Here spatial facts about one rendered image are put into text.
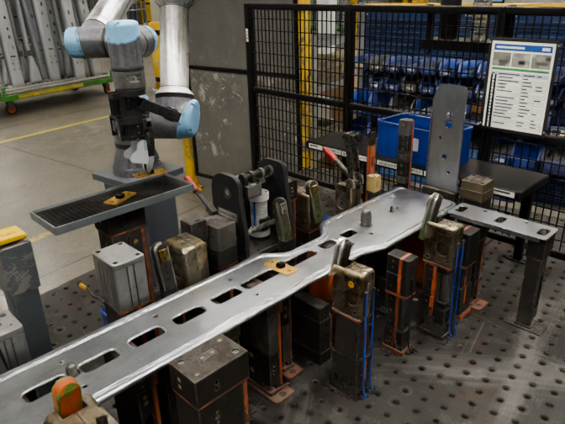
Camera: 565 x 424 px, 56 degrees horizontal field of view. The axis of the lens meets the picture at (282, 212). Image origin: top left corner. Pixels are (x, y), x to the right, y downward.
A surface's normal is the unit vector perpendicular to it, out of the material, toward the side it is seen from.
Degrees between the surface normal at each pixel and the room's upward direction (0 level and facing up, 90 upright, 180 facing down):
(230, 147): 92
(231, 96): 89
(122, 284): 90
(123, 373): 0
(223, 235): 90
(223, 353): 0
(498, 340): 0
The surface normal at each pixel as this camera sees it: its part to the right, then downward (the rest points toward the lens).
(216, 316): -0.03, -0.92
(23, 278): 0.71, 0.26
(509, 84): -0.71, 0.29
